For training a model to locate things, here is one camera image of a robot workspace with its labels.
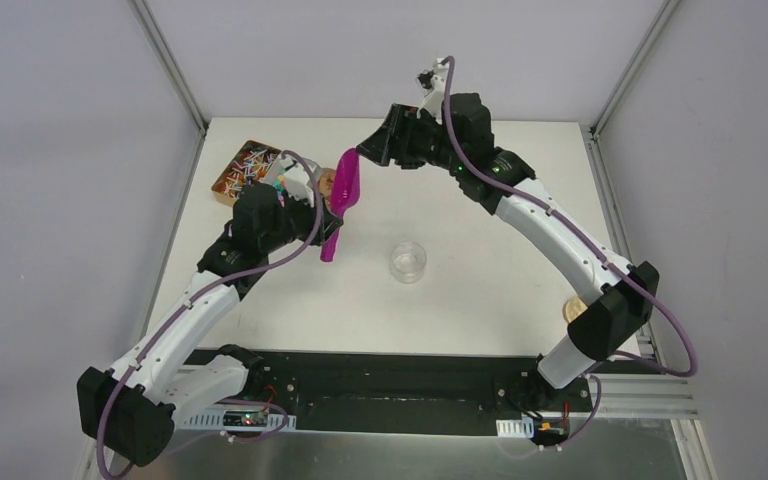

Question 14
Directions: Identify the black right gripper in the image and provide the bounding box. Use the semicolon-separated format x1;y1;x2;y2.
357;104;466;174

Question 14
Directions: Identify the magenta plastic scoop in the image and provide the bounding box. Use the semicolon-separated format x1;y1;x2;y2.
320;148;360;262

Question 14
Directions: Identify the clear plastic jar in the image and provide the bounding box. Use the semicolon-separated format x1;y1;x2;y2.
390;241;427;284

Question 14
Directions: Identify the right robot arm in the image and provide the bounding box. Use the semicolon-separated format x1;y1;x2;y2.
356;93;659;410

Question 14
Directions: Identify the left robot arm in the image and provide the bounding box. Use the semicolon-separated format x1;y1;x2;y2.
77;181;343;479

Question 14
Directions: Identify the pink gummy candy box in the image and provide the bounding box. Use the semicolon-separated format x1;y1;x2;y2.
317;168;336;196

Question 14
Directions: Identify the yellow lollipop box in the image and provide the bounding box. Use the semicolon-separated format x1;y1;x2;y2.
211;140;281;206

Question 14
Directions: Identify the gold jar lid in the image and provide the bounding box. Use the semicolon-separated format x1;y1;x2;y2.
562;296;588;324

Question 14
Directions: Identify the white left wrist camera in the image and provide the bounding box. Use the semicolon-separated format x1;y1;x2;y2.
281;152;323;205

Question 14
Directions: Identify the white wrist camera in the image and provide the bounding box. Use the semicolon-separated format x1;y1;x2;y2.
416;58;450;120
281;152;323;205

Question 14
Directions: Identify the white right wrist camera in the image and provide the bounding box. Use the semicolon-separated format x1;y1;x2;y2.
416;58;450;120

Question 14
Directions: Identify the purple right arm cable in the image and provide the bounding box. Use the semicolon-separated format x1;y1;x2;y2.
441;55;700;379

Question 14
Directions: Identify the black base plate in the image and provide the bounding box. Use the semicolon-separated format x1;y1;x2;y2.
178;349;594;439

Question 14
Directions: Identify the left white cable duct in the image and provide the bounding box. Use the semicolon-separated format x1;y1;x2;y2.
176;407;296;433

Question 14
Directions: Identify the white cable duct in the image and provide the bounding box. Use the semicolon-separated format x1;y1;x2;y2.
176;407;296;433
495;417;535;439

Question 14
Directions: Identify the left aluminium frame post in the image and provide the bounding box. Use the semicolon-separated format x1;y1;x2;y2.
127;0;209;137

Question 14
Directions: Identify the aluminium frame post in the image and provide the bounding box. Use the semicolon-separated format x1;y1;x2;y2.
127;0;209;137
589;0;683;141

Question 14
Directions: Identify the right white cable duct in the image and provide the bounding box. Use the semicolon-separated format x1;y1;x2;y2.
495;417;535;439

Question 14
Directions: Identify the right aluminium frame post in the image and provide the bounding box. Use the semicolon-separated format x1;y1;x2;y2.
589;0;683;141

